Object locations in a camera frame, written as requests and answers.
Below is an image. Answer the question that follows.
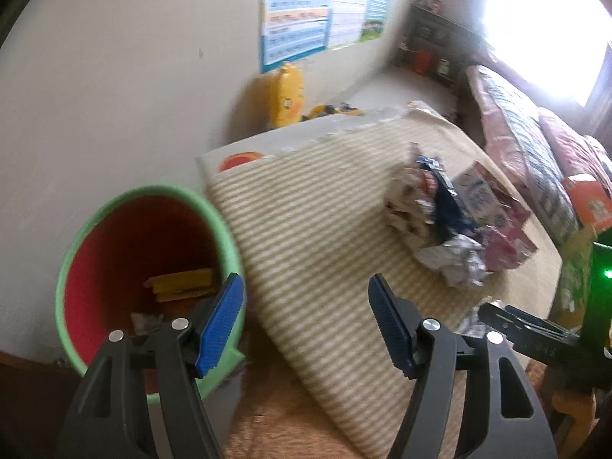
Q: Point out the black white wrapper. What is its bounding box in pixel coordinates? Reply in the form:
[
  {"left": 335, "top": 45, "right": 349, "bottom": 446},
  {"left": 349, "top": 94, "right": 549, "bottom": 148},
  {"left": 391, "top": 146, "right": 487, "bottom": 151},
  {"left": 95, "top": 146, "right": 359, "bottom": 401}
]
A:
[{"left": 454, "top": 296, "right": 505, "bottom": 339}]

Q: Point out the pink paper ball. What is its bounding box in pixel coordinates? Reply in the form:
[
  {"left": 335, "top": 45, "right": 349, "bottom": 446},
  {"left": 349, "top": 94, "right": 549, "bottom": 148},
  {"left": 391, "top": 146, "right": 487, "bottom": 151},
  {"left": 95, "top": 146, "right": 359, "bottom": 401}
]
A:
[{"left": 130, "top": 313, "right": 164, "bottom": 336}]

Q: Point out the pink wrapper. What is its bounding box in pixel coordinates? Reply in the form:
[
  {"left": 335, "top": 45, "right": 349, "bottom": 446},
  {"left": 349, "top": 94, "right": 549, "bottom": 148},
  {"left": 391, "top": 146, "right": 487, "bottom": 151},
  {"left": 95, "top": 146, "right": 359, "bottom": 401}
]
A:
[{"left": 482, "top": 226, "right": 538, "bottom": 272}]

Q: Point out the yellow torn cardboard box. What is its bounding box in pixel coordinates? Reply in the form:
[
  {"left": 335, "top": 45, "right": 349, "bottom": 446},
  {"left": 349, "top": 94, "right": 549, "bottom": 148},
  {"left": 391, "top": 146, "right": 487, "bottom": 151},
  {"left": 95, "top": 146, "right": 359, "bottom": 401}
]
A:
[{"left": 143, "top": 269, "right": 215, "bottom": 303}]

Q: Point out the white milk carton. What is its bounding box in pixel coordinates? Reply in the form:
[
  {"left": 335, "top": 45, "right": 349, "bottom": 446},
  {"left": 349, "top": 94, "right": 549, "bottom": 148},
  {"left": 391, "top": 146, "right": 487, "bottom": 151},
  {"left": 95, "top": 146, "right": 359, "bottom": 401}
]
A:
[{"left": 452, "top": 163, "right": 508, "bottom": 228}]

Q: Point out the blue cookie wrapper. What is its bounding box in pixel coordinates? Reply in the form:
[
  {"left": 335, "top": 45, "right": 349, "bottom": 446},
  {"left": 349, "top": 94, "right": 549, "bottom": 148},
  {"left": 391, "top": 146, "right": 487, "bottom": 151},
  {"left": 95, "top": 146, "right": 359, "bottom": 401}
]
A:
[{"left": 416, "top": 155, "right": 477, "bottom": 241}]

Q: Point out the silver red wrapper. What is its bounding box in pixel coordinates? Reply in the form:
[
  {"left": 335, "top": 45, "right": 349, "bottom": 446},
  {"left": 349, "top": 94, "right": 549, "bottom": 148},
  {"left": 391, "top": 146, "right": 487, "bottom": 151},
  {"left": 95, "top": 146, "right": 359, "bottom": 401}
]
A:
[{"left": 384, "top": 165, "right": 438, "bottom": 251}]

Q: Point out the purple snack bag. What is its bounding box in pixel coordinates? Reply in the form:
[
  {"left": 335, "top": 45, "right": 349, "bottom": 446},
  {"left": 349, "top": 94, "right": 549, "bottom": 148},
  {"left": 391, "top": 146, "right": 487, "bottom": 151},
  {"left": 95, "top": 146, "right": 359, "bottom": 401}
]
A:
[{"left": 478, "top": 165, "right": 531, "bottom": 227}]

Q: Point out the silver blue wrapper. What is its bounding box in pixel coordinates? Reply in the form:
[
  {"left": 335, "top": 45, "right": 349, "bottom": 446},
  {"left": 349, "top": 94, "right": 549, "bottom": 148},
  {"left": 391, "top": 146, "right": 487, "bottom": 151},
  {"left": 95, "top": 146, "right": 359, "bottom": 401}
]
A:
[{"left": 414, "top": 234, "right": 488, "bottom": 289}]

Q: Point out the green red trash bin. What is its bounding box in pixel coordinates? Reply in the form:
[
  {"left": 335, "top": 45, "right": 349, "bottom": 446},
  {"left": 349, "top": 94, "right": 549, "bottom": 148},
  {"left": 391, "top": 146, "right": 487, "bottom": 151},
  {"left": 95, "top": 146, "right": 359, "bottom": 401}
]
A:
[{"left": 55, "top": 184, "right": 244, "bottom": 375}]

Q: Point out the pink quilt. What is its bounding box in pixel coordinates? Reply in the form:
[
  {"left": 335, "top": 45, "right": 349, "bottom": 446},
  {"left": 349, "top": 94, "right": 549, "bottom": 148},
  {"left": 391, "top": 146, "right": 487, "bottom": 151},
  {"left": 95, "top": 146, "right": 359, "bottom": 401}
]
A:
[{"left": 538, "top": 108, "right": 611, "bottom": 195}]

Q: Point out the checkered beige tablecloth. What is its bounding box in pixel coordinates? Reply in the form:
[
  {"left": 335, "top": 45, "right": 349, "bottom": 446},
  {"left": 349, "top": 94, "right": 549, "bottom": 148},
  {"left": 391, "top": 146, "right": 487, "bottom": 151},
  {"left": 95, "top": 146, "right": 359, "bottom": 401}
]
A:
[{"left": 207, "top": 109, "right": 561, "bottom": 458}]

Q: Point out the red container on shelf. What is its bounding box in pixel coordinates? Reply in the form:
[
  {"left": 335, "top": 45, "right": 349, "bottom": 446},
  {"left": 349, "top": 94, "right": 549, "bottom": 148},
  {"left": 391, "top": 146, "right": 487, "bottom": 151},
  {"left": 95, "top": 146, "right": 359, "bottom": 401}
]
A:
[{"left": 413, "top": 51, "right": 433, "bottom": 76}]

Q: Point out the dark shelf unit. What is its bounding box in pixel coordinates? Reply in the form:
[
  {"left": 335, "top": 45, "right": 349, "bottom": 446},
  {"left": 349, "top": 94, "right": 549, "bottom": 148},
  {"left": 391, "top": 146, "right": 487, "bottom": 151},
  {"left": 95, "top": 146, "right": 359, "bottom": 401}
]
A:
[{"left": 393, "top": 4, "right": 481, "bottom": 88}]

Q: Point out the yellow duck toy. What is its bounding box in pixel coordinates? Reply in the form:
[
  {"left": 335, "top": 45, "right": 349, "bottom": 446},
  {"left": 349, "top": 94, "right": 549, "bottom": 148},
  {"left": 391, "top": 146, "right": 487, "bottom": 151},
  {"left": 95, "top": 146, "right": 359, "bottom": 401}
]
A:
[{"left": 269, "top": 62, "right": 305, "bottom": 129}]

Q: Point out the teal number poster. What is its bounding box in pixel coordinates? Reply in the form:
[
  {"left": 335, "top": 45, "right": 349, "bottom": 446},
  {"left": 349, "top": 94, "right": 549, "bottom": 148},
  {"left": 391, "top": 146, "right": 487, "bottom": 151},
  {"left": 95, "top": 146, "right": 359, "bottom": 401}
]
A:
[{"left": 359, "top": 0, "right": 391, "bottom": 42}]

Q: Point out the pinyin alphabet poster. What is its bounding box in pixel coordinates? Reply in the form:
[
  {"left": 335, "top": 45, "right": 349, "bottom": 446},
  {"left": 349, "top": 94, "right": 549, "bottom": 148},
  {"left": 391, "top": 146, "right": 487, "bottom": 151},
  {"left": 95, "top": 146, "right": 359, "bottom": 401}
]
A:
[{"left": 259, "top": 0, "right": 332, "bottom": 73}]

